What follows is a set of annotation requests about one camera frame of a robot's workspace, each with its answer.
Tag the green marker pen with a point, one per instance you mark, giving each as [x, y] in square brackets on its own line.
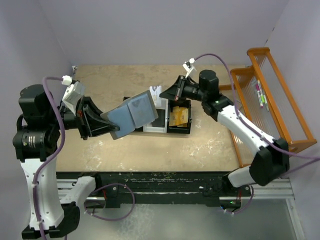
[263, 102]

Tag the black cards stack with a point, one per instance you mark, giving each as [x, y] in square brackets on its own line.
[160, 121]

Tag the black bin with gold cards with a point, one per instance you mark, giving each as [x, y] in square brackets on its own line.
[177, 130]

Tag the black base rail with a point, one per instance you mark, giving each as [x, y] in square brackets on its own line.
[207, 188]

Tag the silver credit card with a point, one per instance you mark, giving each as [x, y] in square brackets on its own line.
[155, 91]

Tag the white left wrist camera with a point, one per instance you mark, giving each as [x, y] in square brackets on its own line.
[74, 92]

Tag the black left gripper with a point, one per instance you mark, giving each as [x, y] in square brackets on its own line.
[90, 121]

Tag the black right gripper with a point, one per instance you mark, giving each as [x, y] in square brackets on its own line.
[176, 92]

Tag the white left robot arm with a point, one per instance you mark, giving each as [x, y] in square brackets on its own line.
[36, 143]

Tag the gold cards stack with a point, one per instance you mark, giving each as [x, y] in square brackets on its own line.
[179, 117]

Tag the grey card holder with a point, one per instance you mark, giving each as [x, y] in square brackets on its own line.
[139, 112]

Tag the orange wooden rack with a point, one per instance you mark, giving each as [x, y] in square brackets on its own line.
[284, 118]

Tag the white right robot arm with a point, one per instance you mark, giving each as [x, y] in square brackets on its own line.
[270, 159]

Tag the pink marker pen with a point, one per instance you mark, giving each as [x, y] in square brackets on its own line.
[258, 88]

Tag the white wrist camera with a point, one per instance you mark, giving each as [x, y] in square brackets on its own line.
[189, 67]
[74, 92]

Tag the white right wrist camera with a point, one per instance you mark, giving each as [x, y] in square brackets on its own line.
[189, 67]

